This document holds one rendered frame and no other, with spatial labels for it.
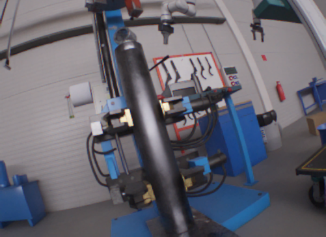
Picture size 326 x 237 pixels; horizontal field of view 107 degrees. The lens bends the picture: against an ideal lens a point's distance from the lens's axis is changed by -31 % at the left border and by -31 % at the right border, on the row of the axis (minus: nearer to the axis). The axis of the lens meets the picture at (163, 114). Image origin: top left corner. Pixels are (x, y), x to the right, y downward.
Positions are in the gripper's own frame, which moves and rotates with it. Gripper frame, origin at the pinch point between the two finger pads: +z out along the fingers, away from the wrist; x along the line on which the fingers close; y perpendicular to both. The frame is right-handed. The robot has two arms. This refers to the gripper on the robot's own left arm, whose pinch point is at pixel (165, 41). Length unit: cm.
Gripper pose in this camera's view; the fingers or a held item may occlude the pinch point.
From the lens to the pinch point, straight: 137.3
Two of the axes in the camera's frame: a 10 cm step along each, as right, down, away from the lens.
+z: -0.2, 9.9, 1.7
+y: -7.2, -1.3, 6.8
